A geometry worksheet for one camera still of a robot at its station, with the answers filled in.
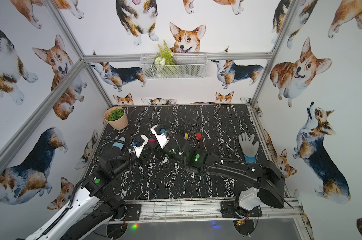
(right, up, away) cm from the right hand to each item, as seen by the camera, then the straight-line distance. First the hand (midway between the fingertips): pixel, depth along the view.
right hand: (148, 140), depth 65 cm
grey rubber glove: (+56, -9, +29) cm, 64 cm away
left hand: (+2, -1, +4) cm, 4 cm away
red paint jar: (+24, -4, +35) cm, 43 cm away
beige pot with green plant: (-31, +10, +34) cm, 48 cm away
